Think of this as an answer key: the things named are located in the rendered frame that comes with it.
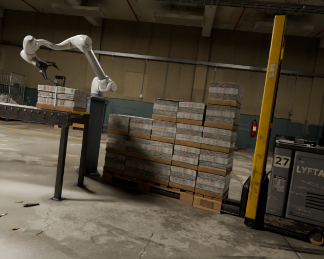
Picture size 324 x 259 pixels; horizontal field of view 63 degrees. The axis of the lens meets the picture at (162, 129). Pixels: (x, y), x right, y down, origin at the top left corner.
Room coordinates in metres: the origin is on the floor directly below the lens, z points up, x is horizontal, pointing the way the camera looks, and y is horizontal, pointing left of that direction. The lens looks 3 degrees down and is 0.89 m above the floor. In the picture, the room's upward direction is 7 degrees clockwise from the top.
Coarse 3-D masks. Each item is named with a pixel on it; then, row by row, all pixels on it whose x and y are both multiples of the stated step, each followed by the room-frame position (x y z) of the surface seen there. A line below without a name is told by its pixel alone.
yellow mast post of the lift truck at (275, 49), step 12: (276, 24) 2.27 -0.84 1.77; (276, 36) 2.26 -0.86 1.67; (276, 48) 2.26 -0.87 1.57; (276, 60) 2.25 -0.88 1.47; (276, 72) 2.25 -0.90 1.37; (276, 84) 2.32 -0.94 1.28; (264, 96) 2.27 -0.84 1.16; (264, 108) 2.27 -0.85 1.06; (264, 120) 2.26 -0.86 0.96; (264, 132) 2.26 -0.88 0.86; (264, 144) 2.25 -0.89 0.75; (264, 156) 2.25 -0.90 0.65; (252, 180) 2.27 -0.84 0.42; (252, 192) 2.27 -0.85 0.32; (252, 204) 2.26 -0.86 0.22; (252, 216) 2.25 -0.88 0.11
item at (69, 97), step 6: (60, 90) 2.51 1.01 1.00; (66, 90) 2.50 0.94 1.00; (72, 90) 2.49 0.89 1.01; (78, 90) 2.57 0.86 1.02; (60, 96) 2.51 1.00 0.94; (66, 96) 2.50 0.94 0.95; (72, 96) 2.49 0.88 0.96; (78, 96) 2.58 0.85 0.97; (84, 96) 2.73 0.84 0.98; (60, 102) 2.51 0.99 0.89; (66, 102) 2.50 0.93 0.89; (72, 102) 2.50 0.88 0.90; (78, 102) 2.59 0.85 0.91; (84, 102) 2.73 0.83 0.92; (84, 108) 2.77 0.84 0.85
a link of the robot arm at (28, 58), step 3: (21, 51) 2.67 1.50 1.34; (21, 54) 2.67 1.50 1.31; (24, 54) 2.63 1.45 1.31; (27, 54) 2.61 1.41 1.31; (30, 54) 2.62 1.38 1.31; (33, 54) 2.64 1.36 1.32; (24, 57) 2.65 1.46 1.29; (27, 57) 2.63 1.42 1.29; (30, 57) 2.63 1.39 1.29; (33, 57) 2.66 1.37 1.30; (27, 60) 2.66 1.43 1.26; (30, 60) 2.65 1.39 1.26; (30, 63) 2.69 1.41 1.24
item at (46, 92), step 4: (40, 88) 2.53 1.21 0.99; (44, 88) 2.53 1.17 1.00; (48, 88) 2.52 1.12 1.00; (52, 88) 2.51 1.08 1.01; (40, 92) 2.53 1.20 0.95; (44, 92) 2.53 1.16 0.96; (48, 92) 2.52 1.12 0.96; (52, 92) 2.52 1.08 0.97; (40, 96) 2.53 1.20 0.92; (44, 96) 2.53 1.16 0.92; (48, 96) 2.52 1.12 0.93; (52, 96) 2.52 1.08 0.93; (40, 100) 2.54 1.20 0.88; (44, 100) 2.53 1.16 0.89; (48, 100) 2.52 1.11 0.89; (48, 104) 2.52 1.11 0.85; (44, 108) 2.52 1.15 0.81
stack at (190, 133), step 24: (120, 120) 3.07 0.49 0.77; (144, 120) 2.95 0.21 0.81; (120, 144) 3.06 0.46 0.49; (144, 144) 2.93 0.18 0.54; (168, 144) 2.81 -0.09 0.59; (120, 168) 3.05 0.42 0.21; (144, 168) 2.92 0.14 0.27; (168, 168) 2.80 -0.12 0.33; (144, 192) 2.90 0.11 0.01; (192, 192) 2.68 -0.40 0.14
